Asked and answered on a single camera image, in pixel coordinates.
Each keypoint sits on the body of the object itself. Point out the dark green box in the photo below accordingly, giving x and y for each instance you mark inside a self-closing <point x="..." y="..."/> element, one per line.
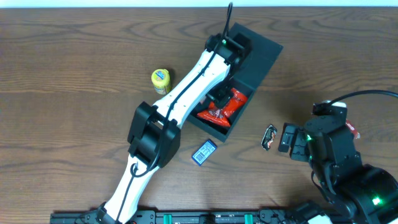
<point x="251" y="56"/>

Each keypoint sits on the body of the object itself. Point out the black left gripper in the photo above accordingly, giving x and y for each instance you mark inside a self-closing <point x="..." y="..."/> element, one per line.
<point x="219" y="96"/>

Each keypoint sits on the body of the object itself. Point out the red snack bag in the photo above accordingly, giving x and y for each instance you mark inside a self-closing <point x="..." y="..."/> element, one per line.
<point x="221" y="116"/>

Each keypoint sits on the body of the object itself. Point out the small blue carton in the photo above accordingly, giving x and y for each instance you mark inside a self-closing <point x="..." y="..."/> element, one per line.
<point x="204" y="152"/>

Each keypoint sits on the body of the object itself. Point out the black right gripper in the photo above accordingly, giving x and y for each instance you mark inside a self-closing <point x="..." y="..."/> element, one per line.
<point x="292" y="143"/>

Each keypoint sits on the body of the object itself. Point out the black candy wrapper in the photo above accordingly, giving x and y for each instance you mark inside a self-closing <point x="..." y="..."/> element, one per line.
<point x="268" y="137"/>

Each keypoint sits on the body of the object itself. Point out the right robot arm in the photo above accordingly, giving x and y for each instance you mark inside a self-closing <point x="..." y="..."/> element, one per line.
<point x="359" y="192"/>

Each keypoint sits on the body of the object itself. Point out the yellow snack cup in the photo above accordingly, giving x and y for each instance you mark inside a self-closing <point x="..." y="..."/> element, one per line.
<point x="161" y="81"/>

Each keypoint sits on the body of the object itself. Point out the red Hello Panda box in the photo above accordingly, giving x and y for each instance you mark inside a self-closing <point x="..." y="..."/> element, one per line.
<point x="353" y="130"/>

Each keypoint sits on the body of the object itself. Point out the black mounting rail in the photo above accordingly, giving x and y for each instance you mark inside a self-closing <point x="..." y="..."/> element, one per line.
<point x="152" y="217"/>

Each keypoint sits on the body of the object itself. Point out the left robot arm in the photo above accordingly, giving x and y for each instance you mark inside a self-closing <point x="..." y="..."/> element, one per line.
<point x="155" y="131"/>

